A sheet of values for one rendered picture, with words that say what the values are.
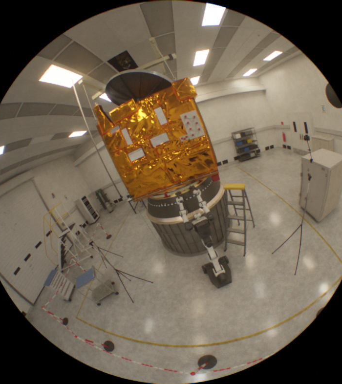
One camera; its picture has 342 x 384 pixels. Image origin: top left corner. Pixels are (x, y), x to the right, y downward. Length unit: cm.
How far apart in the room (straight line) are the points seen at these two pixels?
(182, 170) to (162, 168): 37
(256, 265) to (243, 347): 168
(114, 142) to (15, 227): 671
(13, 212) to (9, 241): 145
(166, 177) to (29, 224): 733
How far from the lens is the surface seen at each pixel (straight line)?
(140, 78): 286
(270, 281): 293
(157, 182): 260
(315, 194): 377
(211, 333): 270
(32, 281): 808
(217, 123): 828
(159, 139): 246
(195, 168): 247
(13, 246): 784
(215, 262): 264
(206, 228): 213
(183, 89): 246
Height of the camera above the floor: 268
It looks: 21 degrees down
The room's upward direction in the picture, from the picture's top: 24 degrees counter-clockwise
